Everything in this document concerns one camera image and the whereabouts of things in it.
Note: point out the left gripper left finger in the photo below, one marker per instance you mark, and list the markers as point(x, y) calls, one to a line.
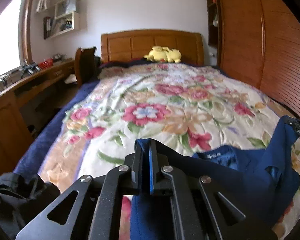
point(90, 208)

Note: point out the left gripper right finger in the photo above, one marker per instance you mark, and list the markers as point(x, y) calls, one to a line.
point(190, 205)

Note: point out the navy blue suit jacket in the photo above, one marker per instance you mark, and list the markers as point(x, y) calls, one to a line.
point(263, 181)

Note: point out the black garment pile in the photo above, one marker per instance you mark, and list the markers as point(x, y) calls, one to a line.
point(21, 200)

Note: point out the wooden louvered wardrobe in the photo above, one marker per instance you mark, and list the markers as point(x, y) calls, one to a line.
point(258, 42)

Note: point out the floral bed blanket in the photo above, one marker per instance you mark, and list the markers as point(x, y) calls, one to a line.
point(250, 119)

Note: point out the wooden desk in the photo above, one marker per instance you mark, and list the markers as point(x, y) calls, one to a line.
point(15, 138)

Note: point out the wooden chair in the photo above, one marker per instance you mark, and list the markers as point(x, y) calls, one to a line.
point(85, 65)

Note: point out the red basket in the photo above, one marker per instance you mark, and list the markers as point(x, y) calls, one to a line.
point(46, 64)

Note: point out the black device on desk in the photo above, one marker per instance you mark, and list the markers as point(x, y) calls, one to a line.
point(30, 69)

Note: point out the yellow pikachu plush toy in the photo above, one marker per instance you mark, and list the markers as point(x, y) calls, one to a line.
point(163, 54)

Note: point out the wooden bed headboard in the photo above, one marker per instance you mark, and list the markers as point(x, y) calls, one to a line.
point(129, 45)

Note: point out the white wall shelf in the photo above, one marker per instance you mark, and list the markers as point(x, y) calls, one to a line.
point(63, 17)

